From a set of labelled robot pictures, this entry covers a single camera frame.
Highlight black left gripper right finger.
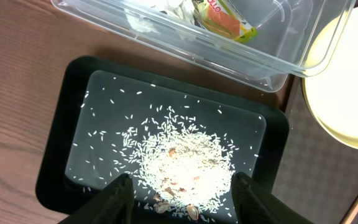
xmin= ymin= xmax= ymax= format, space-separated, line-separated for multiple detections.
xmin=231 ymin=172 xmax=313 ymax=224

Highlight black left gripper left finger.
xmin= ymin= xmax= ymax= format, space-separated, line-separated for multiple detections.
xmin=58 ymin=174 xmax=134 ymax=224

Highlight rice food scraps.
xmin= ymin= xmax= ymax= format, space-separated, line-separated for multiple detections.
xmin=71 ymin=76 xmax=260 ymax=223

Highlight yellow plate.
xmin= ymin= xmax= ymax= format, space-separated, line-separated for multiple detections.
xmin=302 ymin=7 xmax=358 ymax=149

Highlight yellow green snack wrapper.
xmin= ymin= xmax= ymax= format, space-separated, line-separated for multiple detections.
xmin=193 ymin=0 xmax=258 ymax=44

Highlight white napkin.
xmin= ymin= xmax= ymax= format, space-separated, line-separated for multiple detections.
xmin=126 ymin=0 xmax=195 ymax=34

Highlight black waste tray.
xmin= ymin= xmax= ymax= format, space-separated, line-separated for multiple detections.
xmin=35 ymin=56 xmax=289 ymax=223

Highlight clear plastic waste bin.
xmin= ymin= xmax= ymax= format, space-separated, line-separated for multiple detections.
xmin=52 ymin=0 xmax=356 ymax=92

